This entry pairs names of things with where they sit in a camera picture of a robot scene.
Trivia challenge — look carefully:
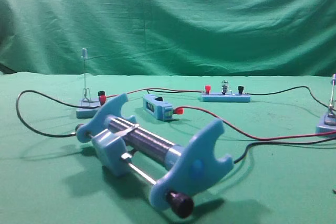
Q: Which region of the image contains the black wire right lower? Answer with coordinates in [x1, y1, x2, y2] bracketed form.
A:
[233, 136, 336, 164]

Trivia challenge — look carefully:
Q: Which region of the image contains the blue sliding rheostat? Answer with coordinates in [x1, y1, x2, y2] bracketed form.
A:
[76, 93, 234, 218]

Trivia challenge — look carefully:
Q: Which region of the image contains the green backdrop cloth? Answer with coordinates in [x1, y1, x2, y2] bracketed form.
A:
[1, 0, 335, 76]

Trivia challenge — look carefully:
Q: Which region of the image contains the black wire left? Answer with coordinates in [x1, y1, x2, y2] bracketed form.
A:
[15, 90, 81, 138]

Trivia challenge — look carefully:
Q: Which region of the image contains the blue bulb holder base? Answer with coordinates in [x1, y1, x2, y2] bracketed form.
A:
[201, 85, 251, 103]

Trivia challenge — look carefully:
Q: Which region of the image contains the blue knife switch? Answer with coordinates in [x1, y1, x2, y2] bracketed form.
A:
[76, 48, 106, 119]
[316, 74, 335, 137]

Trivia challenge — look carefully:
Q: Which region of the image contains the red wire switch to bulb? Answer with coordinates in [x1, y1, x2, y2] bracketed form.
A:
[106, 87, 204, 99]

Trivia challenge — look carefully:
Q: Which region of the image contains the black wire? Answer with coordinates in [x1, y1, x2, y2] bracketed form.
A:
[233, 136, 336, 164]
[15, 90, 81, 138]

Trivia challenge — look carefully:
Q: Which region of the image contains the blue battery holder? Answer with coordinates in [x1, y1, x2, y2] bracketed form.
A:
[143, 94, 174, 121]

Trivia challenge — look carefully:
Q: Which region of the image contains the small glass light bulb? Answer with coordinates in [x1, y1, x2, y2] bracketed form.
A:
[221, 80, 229, 95]

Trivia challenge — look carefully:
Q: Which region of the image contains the black wire bulb to switch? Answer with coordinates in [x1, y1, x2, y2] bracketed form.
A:
[246, 86, 332, 109]

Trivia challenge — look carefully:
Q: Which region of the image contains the red wire long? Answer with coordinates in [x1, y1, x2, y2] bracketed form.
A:
[173, 105, 335, 142]

